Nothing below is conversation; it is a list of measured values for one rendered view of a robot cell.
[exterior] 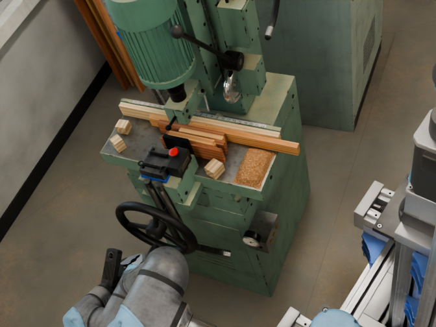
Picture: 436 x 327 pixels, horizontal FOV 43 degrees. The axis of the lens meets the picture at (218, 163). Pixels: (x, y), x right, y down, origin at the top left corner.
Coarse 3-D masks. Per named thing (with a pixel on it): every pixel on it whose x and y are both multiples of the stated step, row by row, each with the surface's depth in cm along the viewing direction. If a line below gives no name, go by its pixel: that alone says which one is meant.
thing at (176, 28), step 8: (176, 32) 134; (184, 32) 138; (192, 40) 142; (208, 48) 152; (224, 56) 163; (232, 56) 167; (240, 56) 168; (224, 64) 169; (232, 64) 168; (240, 64) 170
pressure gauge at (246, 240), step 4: (248, 232) 183; (252, 232) 183; (244, 236) 183; (248, 236) 182; (252, 236) 182; (256, 236) 182; (260, 236) 184; (244, 240) 185; (248, 240) 184; (252, 240) 183; (256, 240) 182; (260, 240) 184; (248, 244) 187; (252, 244) 185; (256, 244) 184
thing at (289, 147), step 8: (152, 120) 189; (168, 120) 186; (216, 128) 180; (224, 128) 179; (232, 136) 177; (240, 136) 176; (248, 136) 175; (256, 136) 174; (264, 136) 173; (248, 144) 177; (256, 144) 175; (264, 144) 174; (272, 144) 172; (280, 144) 170; (288, 144) 170; (296, 144) 169; (288, 152) 172; (296, 152) 170
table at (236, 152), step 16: (144, 128) 192; (128, 144) 189; (144, 144) 188; (160, 144) 186; (240, 144) 179; (112, 160) 190; (128, 160) 185; (208, 160) 178; (240, 160) 175; (272, 160) 172; (208, 176) 174; (224, 176) 172; (272, 176) 174; (144, 192) 179; (192, 192) 175; (240, 192) 172; (256, 192) 168; (192, 208) 175
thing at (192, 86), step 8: (192, 80) 176; (184, 88) 175; (192, 88) 174; (200, 88) 178; (192, 96) 173; (168, 104) 172; (176, 104) 171; (184, 104) 171; (192, 104) 175; (168, 112) 173; (176, 112) 171; (184, 112) 171; (192, 112) 176; (176, 120) 175; (184, 120) 173
